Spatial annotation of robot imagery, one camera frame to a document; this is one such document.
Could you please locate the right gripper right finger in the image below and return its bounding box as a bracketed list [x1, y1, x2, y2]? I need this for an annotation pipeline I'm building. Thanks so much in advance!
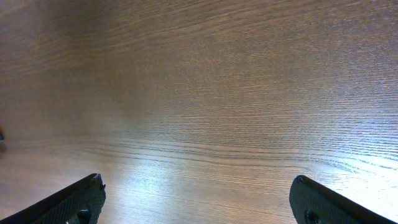
[289, 175, 397, 224]

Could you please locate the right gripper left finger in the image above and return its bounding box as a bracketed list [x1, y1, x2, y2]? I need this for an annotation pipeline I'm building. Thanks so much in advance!
[1, 173, 106, 224]

